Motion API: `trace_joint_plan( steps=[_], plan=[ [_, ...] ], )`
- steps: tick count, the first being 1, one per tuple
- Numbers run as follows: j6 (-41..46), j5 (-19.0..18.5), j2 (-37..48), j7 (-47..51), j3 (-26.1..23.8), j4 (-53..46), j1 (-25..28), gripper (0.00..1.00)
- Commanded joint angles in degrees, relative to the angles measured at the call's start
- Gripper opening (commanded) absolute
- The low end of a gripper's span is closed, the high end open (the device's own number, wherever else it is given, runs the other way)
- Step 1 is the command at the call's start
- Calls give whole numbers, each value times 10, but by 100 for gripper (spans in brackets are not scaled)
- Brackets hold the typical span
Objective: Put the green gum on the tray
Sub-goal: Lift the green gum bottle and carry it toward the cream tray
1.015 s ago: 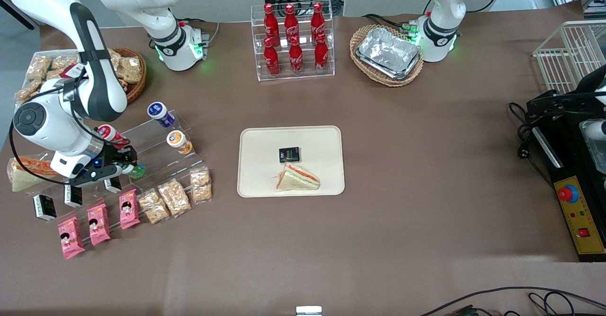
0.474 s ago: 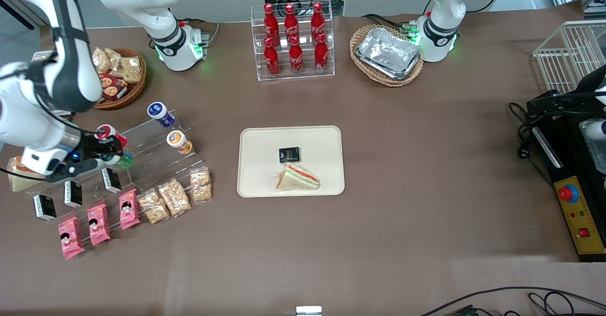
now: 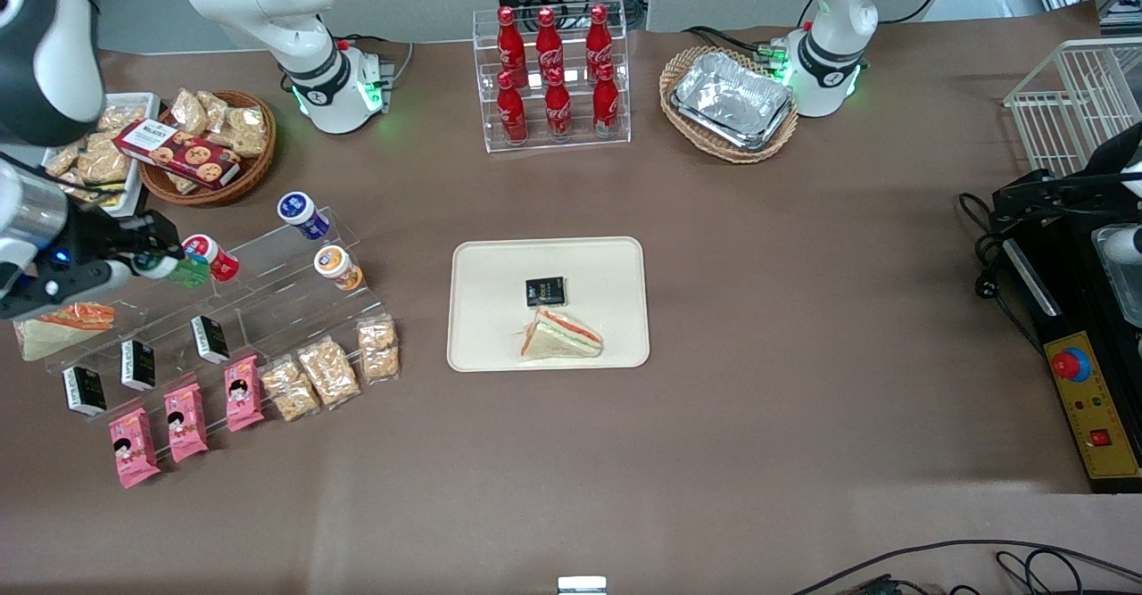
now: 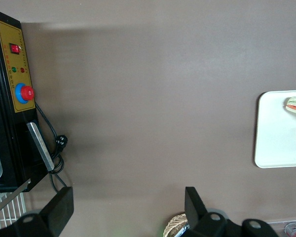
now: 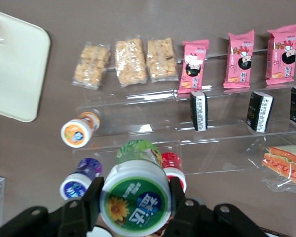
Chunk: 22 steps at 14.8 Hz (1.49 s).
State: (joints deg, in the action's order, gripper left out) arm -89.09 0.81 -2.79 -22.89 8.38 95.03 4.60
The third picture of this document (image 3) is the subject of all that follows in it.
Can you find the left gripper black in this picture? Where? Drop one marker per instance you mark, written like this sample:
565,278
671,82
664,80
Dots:
1090,177

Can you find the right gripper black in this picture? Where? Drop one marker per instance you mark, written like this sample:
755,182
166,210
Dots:
96,236

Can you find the green gum bottle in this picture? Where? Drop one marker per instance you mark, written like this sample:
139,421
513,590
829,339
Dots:
192,272

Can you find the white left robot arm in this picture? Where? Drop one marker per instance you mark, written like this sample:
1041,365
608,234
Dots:
834,6

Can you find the red gum bottle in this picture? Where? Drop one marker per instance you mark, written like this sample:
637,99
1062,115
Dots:
214,258

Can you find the black gum box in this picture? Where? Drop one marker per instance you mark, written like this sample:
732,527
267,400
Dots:
138,364
545,292
85,390
211,339

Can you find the blue gum bottle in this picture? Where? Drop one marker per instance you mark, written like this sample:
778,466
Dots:
303,214

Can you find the orange gum bottle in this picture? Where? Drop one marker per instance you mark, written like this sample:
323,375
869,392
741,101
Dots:
339,267

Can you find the silver foil tray stack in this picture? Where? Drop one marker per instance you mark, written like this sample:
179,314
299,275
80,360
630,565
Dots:
732,100

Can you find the beige plastic tray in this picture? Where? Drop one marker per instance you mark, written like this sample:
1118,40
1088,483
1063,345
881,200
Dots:
500,309

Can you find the clear bag of crackers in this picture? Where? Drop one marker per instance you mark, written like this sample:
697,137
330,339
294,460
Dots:
241,127
103,162
61,160
189,111
120,118

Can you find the red cookie box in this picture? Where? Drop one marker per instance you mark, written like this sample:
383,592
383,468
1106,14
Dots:
178,153

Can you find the clear acrylic stepped shelf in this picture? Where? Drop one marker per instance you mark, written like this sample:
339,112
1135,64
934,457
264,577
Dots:
268,292

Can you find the triangle sandwich in wrap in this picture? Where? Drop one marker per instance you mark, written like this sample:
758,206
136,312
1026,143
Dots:
53,332
562,338

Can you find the wicker basket with snacks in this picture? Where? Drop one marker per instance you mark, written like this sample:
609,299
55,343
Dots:
254,171

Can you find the steel container in machine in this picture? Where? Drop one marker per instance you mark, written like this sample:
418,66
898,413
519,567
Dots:
1124,299

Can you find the white rectangular snack bin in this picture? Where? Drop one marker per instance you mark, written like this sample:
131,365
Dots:
150,103

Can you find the pink snack packet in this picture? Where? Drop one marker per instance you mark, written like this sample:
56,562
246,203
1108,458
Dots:
134,448
186,423
243,392

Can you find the clear nut brittle bag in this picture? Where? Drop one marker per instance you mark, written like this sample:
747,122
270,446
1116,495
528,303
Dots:
378,350
290,390
328,372

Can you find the black sealing machine yellow panel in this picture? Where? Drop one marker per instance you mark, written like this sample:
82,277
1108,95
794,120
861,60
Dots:
1097,417

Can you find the wicker basket with foil trays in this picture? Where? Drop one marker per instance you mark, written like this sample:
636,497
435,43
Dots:
687,131

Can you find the clear acrylic bottle rack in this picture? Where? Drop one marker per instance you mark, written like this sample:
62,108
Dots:
486,78

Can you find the red cola bottle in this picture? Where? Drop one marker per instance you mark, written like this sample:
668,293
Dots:
549,42
599,37
511,42
513,113
558,109
607,104

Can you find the small white grey device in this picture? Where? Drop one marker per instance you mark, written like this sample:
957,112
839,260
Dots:
582,585

